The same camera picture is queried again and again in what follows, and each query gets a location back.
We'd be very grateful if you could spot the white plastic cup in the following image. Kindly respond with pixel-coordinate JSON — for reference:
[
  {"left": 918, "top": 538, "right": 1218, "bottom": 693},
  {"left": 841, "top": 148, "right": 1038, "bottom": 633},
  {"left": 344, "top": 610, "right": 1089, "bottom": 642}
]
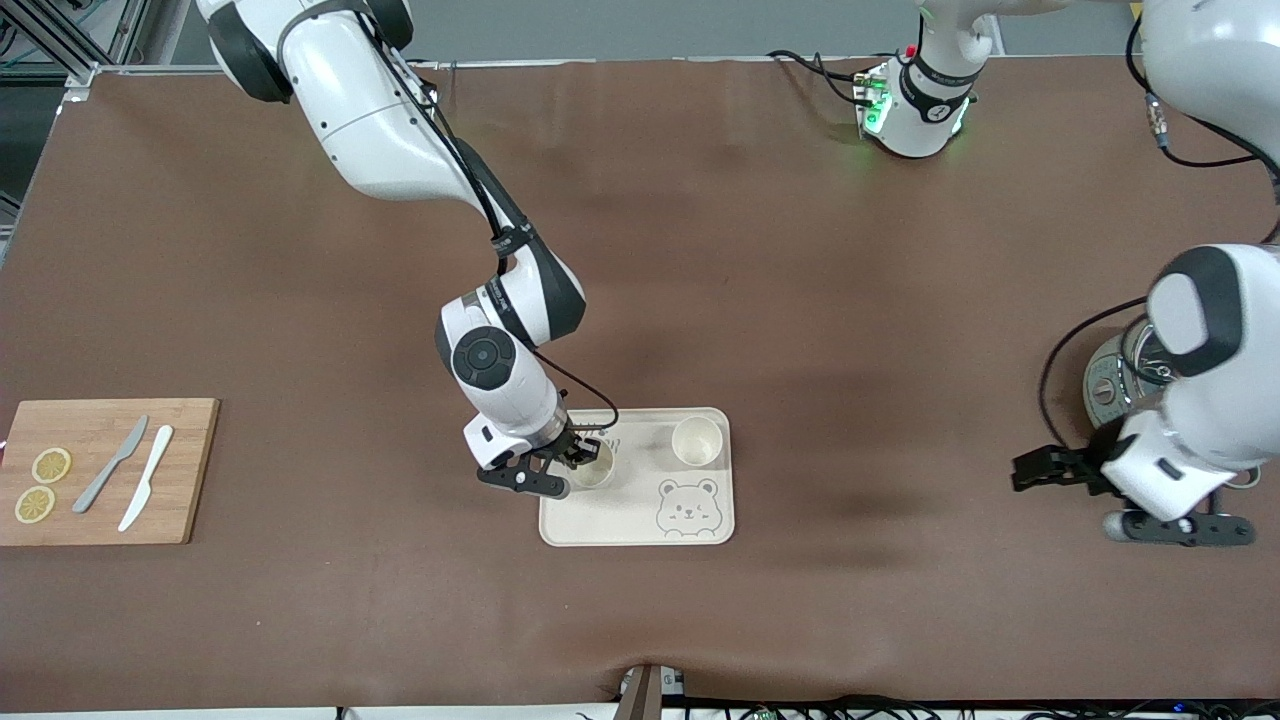
[
  {"left": 565, "top": 438, "right": 617, "bottom": 491},
  {"left": 670, "top": 416, "right": 724, "bottom": 468}
]

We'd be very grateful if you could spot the cream bear print tray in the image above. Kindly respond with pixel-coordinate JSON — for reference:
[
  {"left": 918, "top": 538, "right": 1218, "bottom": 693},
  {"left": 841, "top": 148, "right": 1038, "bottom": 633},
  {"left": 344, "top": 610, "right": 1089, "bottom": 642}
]
[{"left": 539, "top": 407, "right": 736, "bottom": 548}]

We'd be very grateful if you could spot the grey-green electric pot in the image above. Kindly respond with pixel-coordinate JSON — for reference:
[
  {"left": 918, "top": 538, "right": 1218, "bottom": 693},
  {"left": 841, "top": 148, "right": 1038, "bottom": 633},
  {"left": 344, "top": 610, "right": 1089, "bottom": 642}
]
[{"left": 1083, "top": 328, "right": 1265, "bottom": 491}]

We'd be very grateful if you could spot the glass pot lid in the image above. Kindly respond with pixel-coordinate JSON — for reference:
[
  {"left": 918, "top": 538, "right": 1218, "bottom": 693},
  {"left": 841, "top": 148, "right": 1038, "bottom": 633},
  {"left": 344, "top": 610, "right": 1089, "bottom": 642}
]
[{"left": 1123, "top": 318, "right": 1179, "bottom": 389}]

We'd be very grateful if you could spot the bamboo cutting board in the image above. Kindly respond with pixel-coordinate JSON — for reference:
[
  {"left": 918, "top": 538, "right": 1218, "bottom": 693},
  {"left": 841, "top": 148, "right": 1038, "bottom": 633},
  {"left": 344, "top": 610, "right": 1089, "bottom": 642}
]
[{"left": 0, "top": 398, "right": 221, "bottom": 547}]

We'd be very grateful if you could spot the white plastic knife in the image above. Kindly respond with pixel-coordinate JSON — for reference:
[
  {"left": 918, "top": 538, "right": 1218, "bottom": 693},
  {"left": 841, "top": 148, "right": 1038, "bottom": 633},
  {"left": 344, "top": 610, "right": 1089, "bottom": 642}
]
[{"left": 118, "top": 425, "right": 175, "bottom": 533}]

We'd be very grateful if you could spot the grey plastic knife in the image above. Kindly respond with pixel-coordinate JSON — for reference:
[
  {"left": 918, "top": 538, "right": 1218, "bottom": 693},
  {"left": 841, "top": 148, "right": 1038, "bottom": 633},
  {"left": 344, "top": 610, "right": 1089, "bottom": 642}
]
[{"left": 72, "top": 415, "right": 150, "bottom": 515}]

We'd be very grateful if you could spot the metal table edge bracket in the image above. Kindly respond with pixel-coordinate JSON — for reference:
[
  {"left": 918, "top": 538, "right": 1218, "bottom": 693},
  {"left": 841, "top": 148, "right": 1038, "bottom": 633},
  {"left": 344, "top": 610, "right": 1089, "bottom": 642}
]
[{"left": 615, "top": 663, "right": 689, "bottom": 720}]

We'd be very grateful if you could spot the black cable bundle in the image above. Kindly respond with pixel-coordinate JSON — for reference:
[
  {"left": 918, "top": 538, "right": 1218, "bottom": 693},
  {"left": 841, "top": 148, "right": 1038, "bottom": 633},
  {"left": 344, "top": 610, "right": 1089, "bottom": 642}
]
[{"left": 680, "top": 693, "right": 1280, "bottom": 720}]

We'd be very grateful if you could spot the black base cable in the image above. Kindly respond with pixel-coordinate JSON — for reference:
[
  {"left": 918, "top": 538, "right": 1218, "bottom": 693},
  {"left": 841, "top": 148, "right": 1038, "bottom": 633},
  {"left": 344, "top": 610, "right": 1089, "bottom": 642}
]
[{"left": 767, "top": 48, "right": 873, "bottom": 107}]

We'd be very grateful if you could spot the aluminium frame profile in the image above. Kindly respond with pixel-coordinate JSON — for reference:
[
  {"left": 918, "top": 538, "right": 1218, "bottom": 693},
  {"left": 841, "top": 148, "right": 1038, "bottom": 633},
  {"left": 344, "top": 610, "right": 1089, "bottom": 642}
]
[{"left": 0, "top": 0, "right": 193, "bottom": 101}]

